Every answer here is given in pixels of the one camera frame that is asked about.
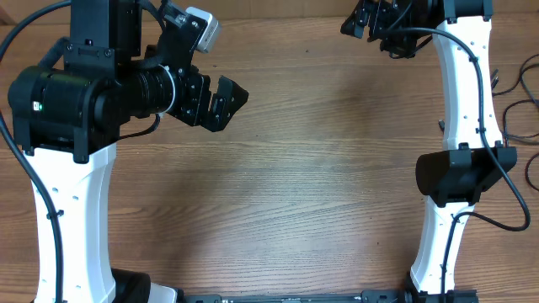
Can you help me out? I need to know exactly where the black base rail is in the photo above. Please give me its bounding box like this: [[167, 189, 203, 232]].
[[179, 290, 479, 303]]

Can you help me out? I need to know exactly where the cardboard backdrop panel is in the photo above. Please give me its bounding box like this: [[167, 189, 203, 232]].
[[1, 0, 538, 25]]

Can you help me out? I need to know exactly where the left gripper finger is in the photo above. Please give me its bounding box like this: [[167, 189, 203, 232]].
[[204, 109, 233, 132], [214, 76, 249, 114]]

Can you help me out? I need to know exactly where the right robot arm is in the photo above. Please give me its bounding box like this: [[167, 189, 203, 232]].
[[341, 0, 517, 302]]

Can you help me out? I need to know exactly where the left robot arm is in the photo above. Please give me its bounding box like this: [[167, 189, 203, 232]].
[[1, 0, 248, 302]]

